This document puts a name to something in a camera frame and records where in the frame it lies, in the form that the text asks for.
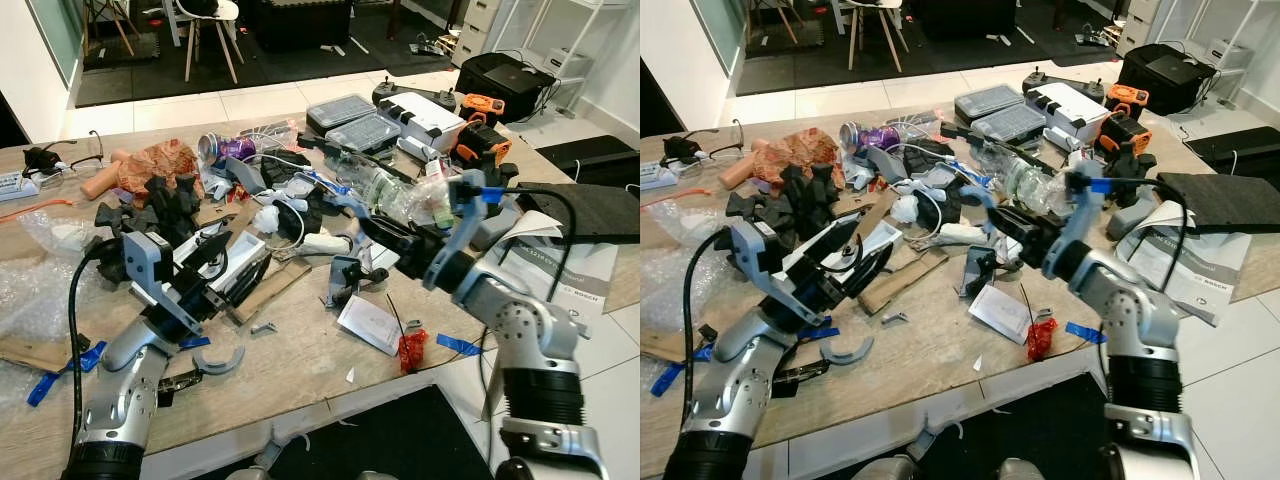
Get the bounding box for black floor mat slab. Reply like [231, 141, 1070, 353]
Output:
[535, 134, 641, 187]
[1182, 126, 1280, 182]

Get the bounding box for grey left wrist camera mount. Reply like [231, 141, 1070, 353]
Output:
[122, 230, 206, 341]
[728, 218, 803, 331]

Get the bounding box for crumpled brown paper bag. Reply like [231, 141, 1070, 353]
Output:
[760, 127, 847, 187]
[115, 139, 203, 197]

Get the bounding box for clear crushed plastic bottle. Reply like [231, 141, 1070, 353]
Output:
[340, 152, 456, 229]
[975, 140, 1079, 217]

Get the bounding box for black cabinet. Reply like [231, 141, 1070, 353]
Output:
[905, 0, 1047, 42]
[240, 0, 353, 53]

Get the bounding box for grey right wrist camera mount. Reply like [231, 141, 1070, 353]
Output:
[440, 170, 501, 271]
[1064, 160, 1117, 261]

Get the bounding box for orange cable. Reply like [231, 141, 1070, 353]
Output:
[640, 186, 713, 209]
[0, 198, 76, 224]

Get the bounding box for large black floor mat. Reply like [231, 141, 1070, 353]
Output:
[815, 372, 1127, 480]
[190, 385, 496, 480]

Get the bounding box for black flat foam pad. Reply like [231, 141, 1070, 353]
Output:
[1155, 171, 1280, 237]
[515, 182, 641, 247]

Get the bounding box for brown cardboard strip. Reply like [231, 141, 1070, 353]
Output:
[860, 245, 949, 317]
[232, 255, 313, 326]

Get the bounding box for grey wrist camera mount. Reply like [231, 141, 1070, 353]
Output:
[122, 230, 206, 341]
[1064, 160, 1117, 261]
[728, 218, 803, 331]
[440, 170, 501, 271]

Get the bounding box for black framed glasses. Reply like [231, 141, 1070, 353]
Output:
[45, 130, 107, 173]
[690, 118, 747, 162]

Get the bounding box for white chair wooden legs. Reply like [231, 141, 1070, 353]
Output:
[170, 0, 243, 85]
[835, 0, 911, 74]

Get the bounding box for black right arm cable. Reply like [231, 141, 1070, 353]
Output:
[498, 184, 579, 263]
[1108, 177, 1191, 266]

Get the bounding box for grey curved plastic piece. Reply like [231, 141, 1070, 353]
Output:
[818, 335, 877, 368]
[190, 345, 247, 377]

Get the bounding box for white Bosch booklet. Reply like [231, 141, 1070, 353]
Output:
[1115, 200, 1253, 327]
[490, 210, 621, 336]

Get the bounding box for grey plastic organiser box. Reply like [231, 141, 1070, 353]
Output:
[955, 84, 1027, 122]
[326, 113, 403, 154]
[972, 103, 1050, 144]
[305, 94, 378, 133]

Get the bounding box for red crumpled wrapper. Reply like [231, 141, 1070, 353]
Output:
[397, 330, 429, 375]
[1025, 317, 1059, 362]

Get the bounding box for black bag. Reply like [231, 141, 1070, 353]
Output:
[455, 51, 558, 123]
[1117, 43, 1217, 117]

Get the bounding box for pinkish wooden cylinder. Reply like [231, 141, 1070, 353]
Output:
[718, 140, 771, 192]
[80, 150, 131, 200]

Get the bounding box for long blue tape strip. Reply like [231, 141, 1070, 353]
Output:
[650, 352, 693, 397]
[26, 342, 107, 407]

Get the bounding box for orange and black tool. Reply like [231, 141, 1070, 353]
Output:
[1094, 111, 1154, 167]
[453, 120, 514, 173]

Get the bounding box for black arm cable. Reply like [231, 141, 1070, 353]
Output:
[64, 235, 129, 446]
[679, 227, 738, 426]
[1108, 177, 1191, 266]
[498, 184, 579, 263]

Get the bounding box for white rectangular device case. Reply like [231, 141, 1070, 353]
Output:
[1028, 81, 1112, 142]
[378, 91, 467, 152]

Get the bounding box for purple drink can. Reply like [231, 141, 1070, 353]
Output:
[840, 120, 903, 154]
[197, 132, 263, 167]

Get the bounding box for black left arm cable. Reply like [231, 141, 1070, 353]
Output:
[64, 235, 129, 446]
[679, 227, 738, 426]

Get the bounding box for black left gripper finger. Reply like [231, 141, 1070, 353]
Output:
[845, 245, 896, 306]
[225, 255, 273, 311]
[180, 233, 235, 271]
[800, 215, 864, 266]

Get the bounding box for black foam pieces pile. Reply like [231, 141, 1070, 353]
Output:
[725, 164, 853, 247]
[95, 174, 208, 253]

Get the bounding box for white shelving unit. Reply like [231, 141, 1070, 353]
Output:
[1115, 0, 1280, 101]
[450, 0, 641, 111]

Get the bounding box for clear bubble wrap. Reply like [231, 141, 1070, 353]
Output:
[640, 205, 726, 336]
[0, 210, 101, 346]

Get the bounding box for white paper card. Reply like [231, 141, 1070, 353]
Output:
[967, 284, 1041, 346]
[336, 295, 406, 357]

